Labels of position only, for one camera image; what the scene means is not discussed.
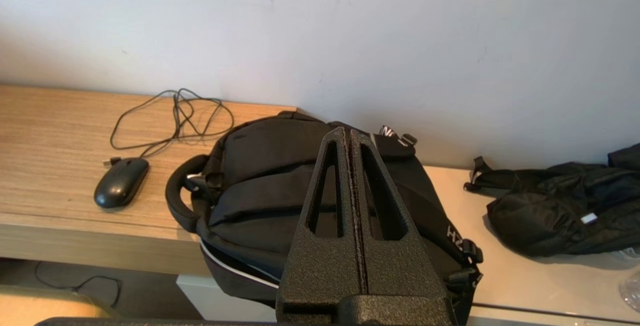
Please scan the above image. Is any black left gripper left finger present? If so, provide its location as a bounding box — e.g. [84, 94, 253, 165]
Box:
[276, 126, 368, 314]

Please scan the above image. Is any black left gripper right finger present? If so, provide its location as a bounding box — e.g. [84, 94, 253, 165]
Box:
[348, 129, 453, 299]

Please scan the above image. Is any black backpack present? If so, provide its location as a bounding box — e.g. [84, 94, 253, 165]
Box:
[165, 111, 485, 326]

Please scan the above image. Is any black crumpled fabric bag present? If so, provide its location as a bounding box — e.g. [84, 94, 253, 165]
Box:
[463, 143, 640, 258]

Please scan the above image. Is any black computer mouse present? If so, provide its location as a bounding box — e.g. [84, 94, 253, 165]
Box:
[93, 157, 150, 210]

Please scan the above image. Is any clear plastic wrapper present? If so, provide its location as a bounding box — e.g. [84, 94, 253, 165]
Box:
[606, 246, 640, 262]

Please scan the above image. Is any red-capped plastic bottle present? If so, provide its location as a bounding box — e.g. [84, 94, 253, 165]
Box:
[619, 270, 640, 313]

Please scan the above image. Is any tan chair seat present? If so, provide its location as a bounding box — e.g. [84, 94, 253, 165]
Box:
[0, 285, 118, 326]

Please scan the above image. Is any black floor cable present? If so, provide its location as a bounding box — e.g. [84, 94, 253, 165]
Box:
[34, 261, 122, 308]

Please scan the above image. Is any black mouse cable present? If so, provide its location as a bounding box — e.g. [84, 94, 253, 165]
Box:
[102, 88, 235, 168]

